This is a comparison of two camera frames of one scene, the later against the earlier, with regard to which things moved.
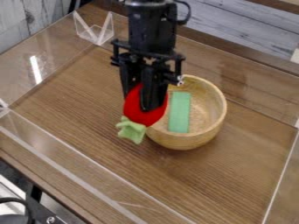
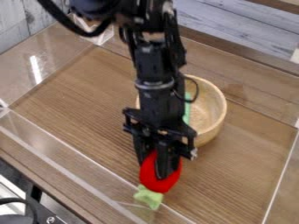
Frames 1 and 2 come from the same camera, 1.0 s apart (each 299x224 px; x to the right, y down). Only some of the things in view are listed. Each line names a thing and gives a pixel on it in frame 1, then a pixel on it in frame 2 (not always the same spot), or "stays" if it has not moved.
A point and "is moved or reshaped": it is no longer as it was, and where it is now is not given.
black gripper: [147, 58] to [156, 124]
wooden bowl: [207, 112] stays
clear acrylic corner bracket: [96, 34] stays
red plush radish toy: [138, 119] is moved or reshaped
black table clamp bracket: [39, 213] stays
